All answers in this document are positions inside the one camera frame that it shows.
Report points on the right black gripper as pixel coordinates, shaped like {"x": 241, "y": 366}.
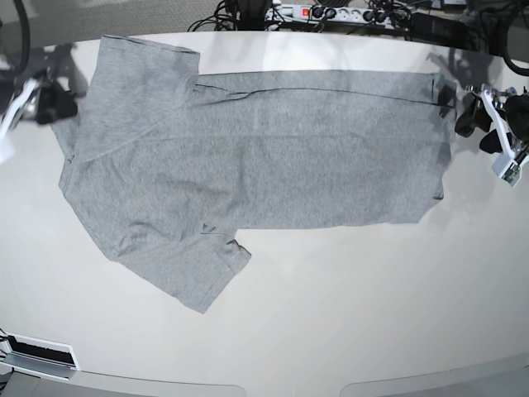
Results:
{"x": 50, "y": 103}

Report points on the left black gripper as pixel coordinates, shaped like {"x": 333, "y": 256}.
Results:
{"x": 505, "y": 125}

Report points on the grey t-shirt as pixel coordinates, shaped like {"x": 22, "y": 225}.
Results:
{"x": 163, "y": 165}

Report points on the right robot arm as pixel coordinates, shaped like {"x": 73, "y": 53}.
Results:
{"x": 20, "y": 61}

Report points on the black power adapter brick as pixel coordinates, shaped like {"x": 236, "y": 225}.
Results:
{"x": 438, "y": 30}

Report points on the white power strip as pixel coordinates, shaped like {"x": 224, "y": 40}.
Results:
{"x": 314, "y": 14}

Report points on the white slotted table bracket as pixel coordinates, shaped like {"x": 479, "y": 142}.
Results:
{"x": 38, "y": 357}

